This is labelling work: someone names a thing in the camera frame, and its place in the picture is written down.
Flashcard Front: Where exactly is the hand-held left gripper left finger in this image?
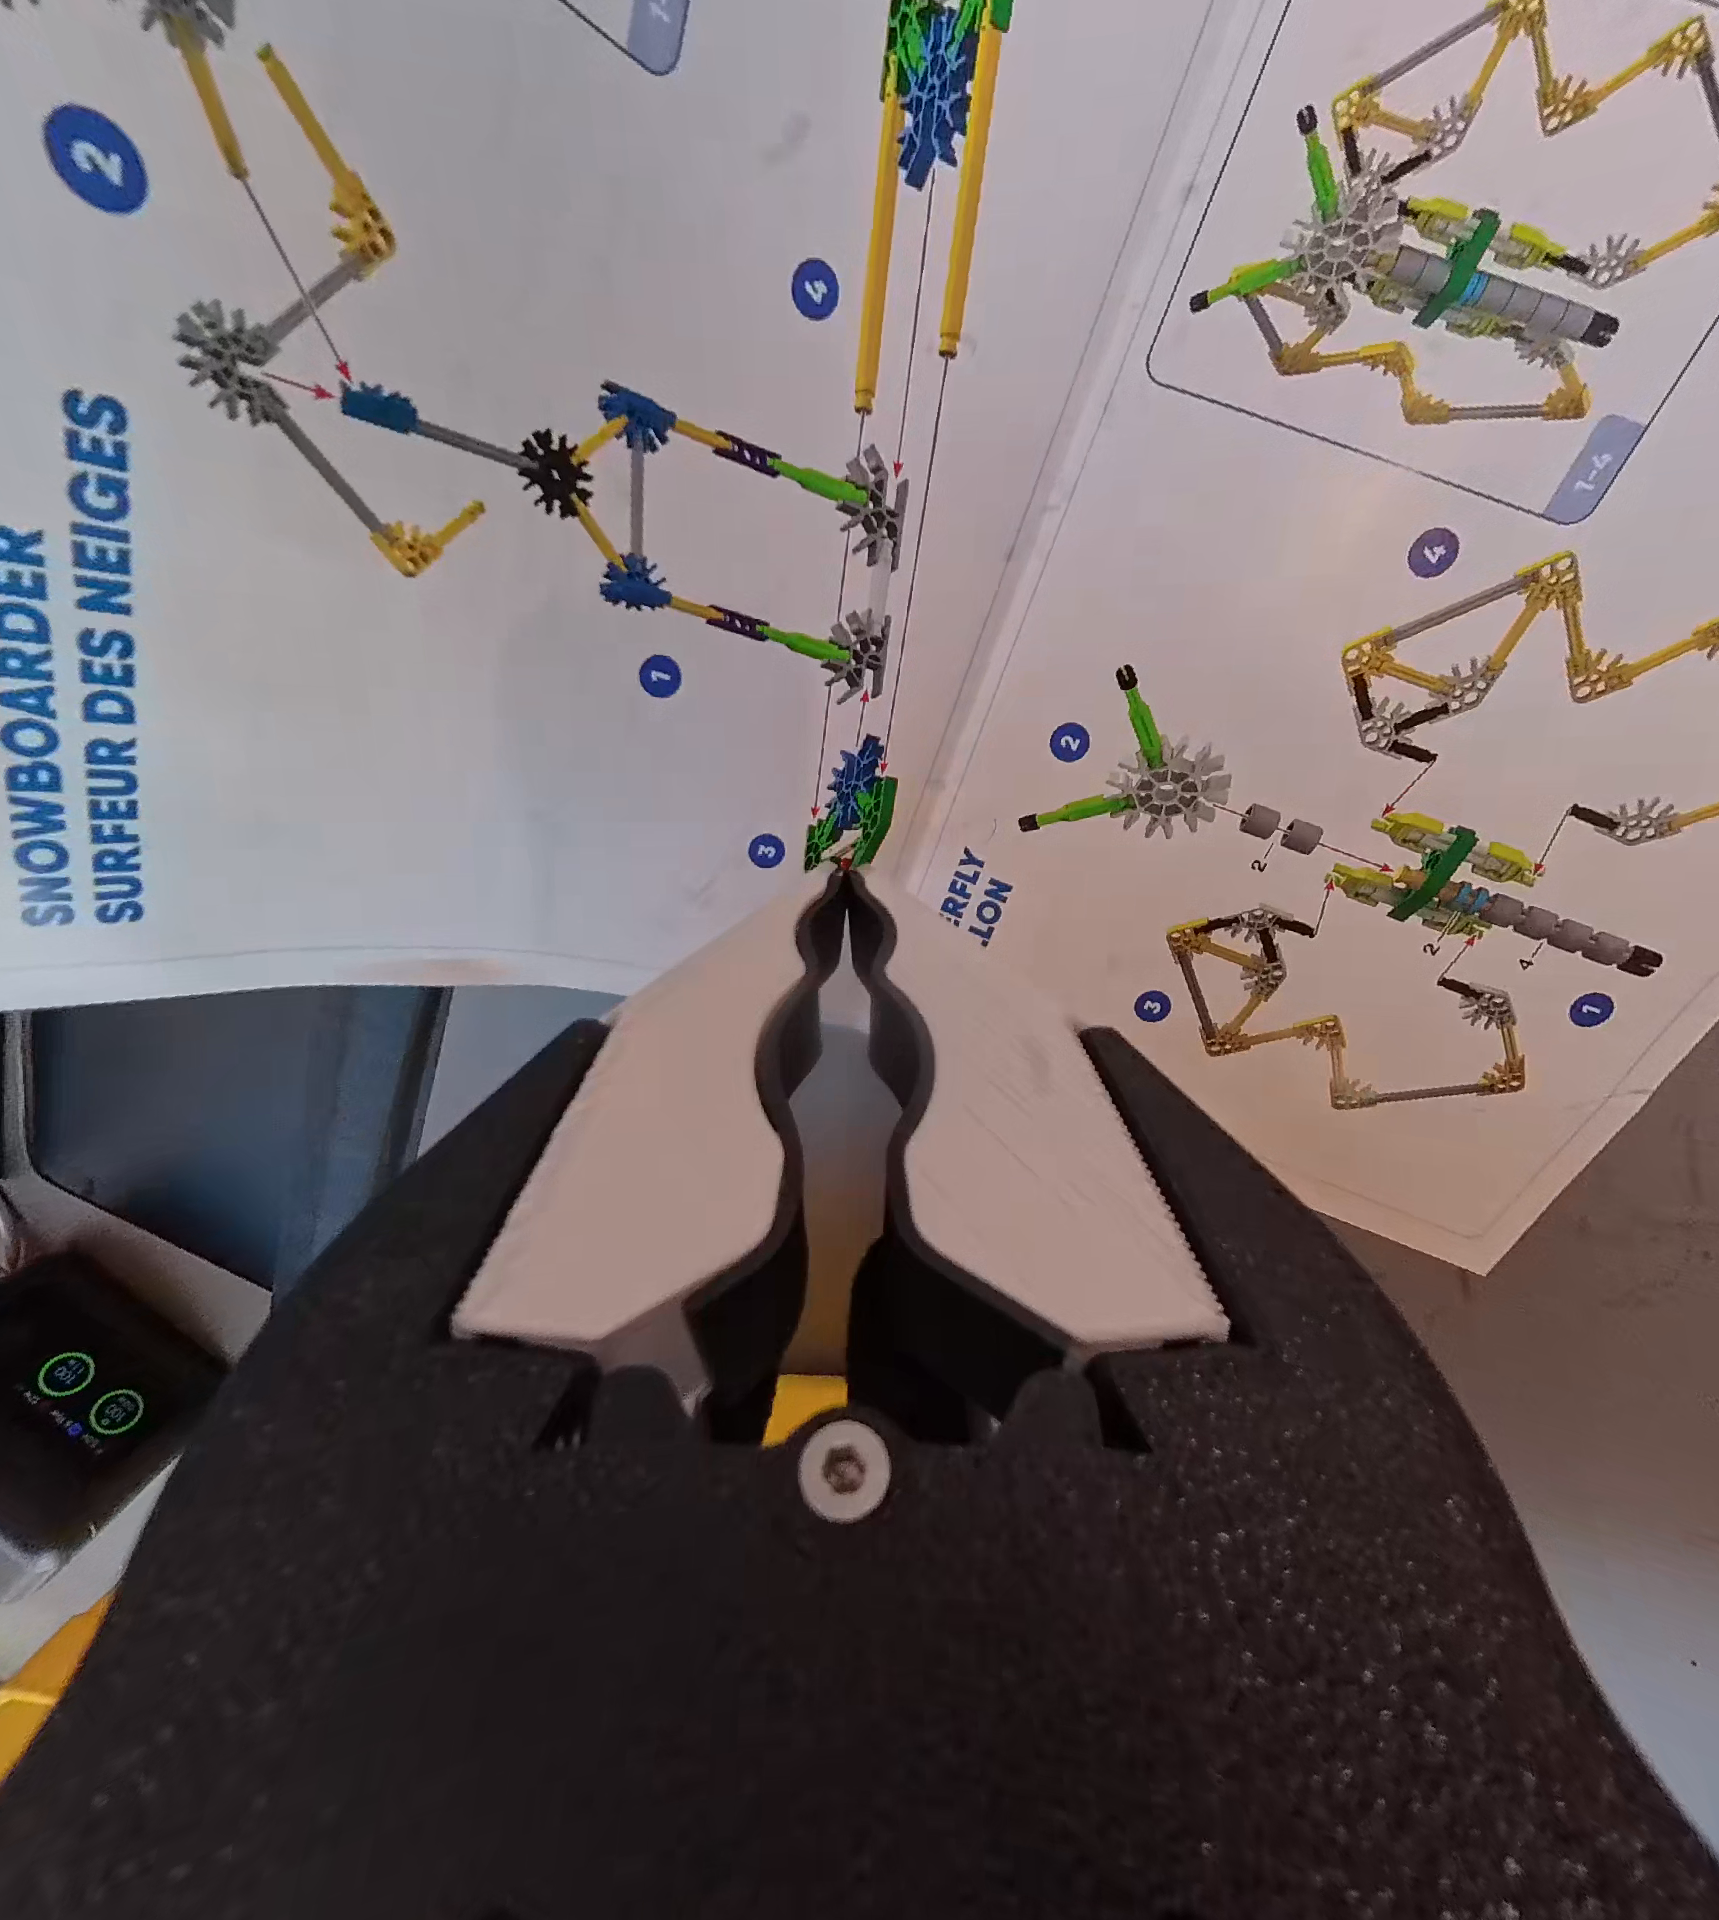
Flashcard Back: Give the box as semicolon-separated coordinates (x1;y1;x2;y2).
450;868;856;1344

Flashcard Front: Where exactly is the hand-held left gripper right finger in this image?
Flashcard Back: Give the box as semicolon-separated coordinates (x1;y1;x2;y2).
848;869;1234;1349

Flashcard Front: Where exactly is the white instruction sheet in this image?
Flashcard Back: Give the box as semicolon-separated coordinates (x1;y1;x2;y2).
0;0;1719;1278

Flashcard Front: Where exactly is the grey desk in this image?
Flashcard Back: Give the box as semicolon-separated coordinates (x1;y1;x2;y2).
1308;899;1719;1920

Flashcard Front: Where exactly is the dark blue panel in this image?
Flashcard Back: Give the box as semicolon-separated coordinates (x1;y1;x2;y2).
0;982;456;1298

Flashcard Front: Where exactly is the black device with display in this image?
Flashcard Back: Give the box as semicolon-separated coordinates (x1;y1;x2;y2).
0;1243;231;1606

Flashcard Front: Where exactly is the yellow plastic bin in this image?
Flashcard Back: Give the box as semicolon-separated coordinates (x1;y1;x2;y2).
0;1372;867;1884

